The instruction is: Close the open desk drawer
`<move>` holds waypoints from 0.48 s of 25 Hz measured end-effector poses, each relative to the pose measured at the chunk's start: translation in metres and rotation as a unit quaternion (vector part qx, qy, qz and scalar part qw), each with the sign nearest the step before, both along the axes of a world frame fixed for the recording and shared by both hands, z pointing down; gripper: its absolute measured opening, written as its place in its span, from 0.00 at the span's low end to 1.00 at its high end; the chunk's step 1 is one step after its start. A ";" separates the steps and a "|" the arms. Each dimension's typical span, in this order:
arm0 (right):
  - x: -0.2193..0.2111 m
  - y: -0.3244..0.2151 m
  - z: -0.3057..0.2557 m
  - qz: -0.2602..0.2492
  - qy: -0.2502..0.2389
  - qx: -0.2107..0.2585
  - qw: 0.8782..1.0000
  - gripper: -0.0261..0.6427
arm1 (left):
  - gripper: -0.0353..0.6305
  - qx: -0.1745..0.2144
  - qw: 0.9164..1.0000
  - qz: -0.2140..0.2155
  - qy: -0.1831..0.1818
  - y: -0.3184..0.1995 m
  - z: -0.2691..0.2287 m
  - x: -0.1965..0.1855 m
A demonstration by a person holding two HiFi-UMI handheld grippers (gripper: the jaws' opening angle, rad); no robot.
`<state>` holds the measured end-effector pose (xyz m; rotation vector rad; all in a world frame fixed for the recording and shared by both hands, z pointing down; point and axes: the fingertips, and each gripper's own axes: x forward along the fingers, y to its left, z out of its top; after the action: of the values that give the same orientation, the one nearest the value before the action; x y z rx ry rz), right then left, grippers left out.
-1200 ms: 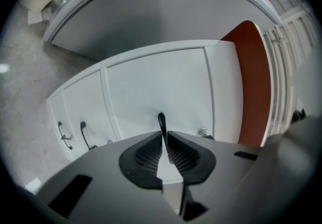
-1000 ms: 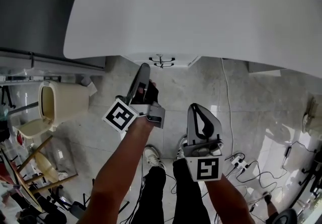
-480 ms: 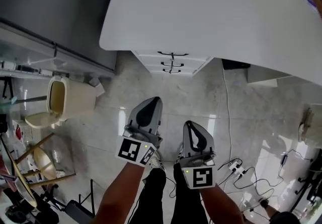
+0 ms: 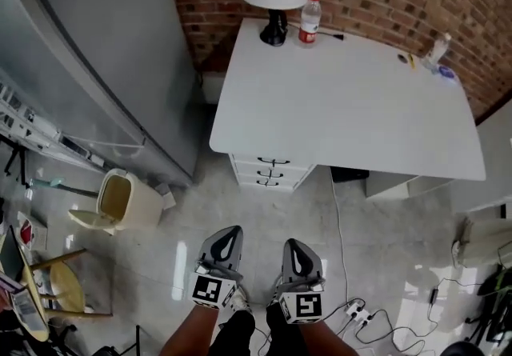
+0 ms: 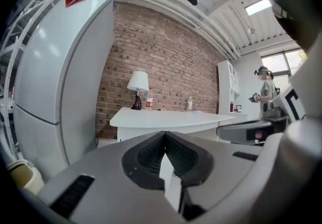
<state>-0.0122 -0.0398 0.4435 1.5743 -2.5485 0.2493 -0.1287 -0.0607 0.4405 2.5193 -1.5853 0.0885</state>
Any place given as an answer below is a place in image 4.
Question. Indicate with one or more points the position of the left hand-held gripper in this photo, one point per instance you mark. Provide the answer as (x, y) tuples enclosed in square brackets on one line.
[(208, 290)]

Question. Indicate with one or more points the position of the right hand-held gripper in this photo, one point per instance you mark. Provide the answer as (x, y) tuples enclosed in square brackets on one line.
[(306, 306)]

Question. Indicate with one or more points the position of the white desk drawer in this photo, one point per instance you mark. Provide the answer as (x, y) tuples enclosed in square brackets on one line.
[(244, 159), (248, 183), (246, 172)]

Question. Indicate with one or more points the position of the person's left forearm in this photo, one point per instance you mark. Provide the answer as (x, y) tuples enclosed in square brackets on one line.
[(192, 334)]

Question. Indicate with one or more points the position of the person's right forearm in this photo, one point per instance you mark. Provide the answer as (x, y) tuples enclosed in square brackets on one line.
[(332, 340)]

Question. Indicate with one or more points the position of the white desk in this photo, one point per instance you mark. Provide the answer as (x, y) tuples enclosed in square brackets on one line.
[(340, 106)]

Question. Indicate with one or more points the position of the white power strip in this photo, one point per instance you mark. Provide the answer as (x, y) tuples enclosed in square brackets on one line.
[(358, 311)]

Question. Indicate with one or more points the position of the person's black trousers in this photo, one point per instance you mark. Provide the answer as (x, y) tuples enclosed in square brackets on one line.
[(236, 334)]

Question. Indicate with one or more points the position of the white crumpled paper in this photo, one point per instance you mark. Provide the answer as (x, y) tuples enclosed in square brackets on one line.
[(166, 194)]

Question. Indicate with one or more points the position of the cream trash bin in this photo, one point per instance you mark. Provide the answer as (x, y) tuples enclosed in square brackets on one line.
[(144, 202)]

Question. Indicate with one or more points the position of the round yellow wooden table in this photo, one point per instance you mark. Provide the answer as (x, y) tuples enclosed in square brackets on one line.
[(66, 286), (40, 330)]

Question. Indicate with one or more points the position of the teal dustpan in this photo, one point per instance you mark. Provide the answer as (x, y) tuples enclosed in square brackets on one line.
[(48, 182)]

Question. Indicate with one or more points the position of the red white paper sheet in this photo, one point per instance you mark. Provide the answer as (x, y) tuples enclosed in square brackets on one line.
[(30, 232)]

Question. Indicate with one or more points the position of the black laptop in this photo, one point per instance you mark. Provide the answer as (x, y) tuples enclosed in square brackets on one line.
[(12, 254)]

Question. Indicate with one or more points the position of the black pole stand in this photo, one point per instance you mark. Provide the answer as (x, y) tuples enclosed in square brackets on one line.
[(16, 162)]

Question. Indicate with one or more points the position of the white shelving rack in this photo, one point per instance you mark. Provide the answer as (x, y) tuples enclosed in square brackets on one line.
[(36, 126)]

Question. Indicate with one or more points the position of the grey refrigerator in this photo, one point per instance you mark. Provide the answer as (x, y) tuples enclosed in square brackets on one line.
[(120, 46)]

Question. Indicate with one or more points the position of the yellow pen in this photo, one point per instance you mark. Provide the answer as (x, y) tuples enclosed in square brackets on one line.
[(412, 61)]

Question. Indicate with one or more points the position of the blue printed plastic wrapper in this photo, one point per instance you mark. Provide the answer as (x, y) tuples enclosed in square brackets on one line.
[(446, 72)]

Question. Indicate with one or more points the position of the red label water bottle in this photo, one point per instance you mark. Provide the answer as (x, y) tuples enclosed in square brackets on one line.
[(309, 24)]

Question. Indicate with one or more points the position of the clear plastic bottle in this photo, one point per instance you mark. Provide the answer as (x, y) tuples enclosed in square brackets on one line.
[(438, 50)]

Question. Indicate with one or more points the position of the black metal frame stand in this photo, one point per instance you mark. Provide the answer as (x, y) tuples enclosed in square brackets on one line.
[(494, 298)]

